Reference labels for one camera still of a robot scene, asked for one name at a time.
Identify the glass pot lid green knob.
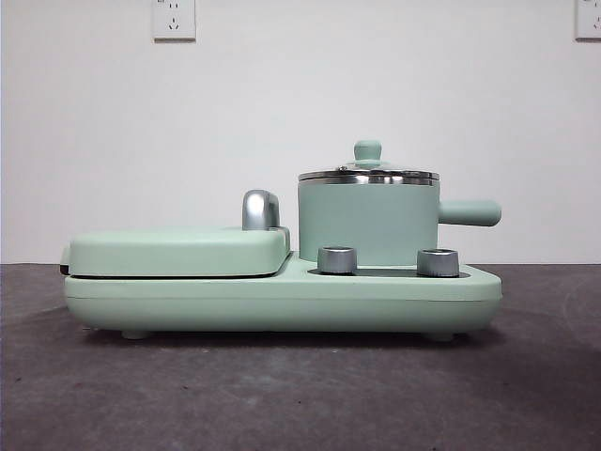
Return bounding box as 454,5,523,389
298,139,440,182

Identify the mint green steamer pot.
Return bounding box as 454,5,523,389
297,172,502,265

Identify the mint green griddle lid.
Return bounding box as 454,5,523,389
60,225,292,279

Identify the silver control knob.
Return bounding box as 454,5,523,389
416,247,460,278
317,244,359,274

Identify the mint green breakfast machine base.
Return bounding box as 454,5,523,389
64,248,503,342

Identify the silver griddle lid handle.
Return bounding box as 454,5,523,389
241,189,283,231

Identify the white wall socket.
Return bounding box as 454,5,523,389
575,0,601,41
152,0,197,42

